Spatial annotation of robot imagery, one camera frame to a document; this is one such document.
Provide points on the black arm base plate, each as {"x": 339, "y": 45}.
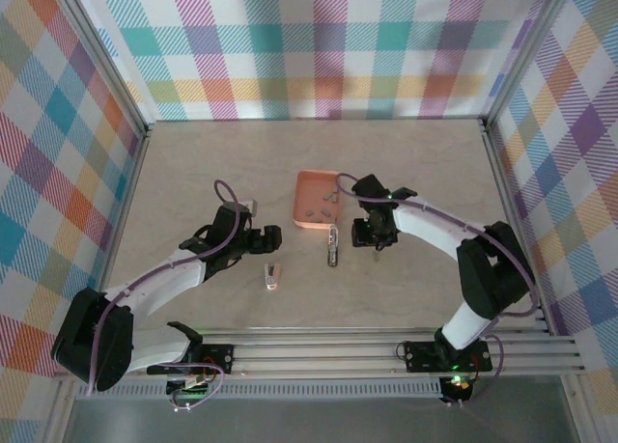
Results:
{"x": 420, "y": 358}
{"x": 222, "y": 353}

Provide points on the wide aluminium mounting beam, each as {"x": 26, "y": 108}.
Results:
{"x": 314, "y": 356}

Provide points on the aluminium frame post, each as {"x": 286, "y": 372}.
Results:
{"x": 527, "y": 52}
{"x": 111, "y": 62}

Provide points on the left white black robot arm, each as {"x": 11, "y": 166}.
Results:
{"x": 164, "y": 291}

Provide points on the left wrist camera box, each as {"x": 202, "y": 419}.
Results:
{"x": 247, "y": 206}

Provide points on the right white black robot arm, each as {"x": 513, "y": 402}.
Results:
{"x": 487, "y": 279}

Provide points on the small controller board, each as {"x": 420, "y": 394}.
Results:
{"x": 458, "y": 385}
{"x": 193, "y": 390}

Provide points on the small dark grey stapler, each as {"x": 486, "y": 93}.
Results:
{"x": 332, "y": 257}

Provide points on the aluminium table side rail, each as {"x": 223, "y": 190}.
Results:
{"x": 499, "y": 173}
{"x": 129, "y": 187}

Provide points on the pink white stapler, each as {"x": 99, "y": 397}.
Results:
{"x": 272, "y": 279}

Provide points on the aluminium frame leg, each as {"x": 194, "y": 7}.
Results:
{"x": 60, "y": 414}
{"x": 579, "y": 414}

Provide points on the orange plastic tray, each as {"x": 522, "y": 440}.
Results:
{"x": 309, "y": 192}

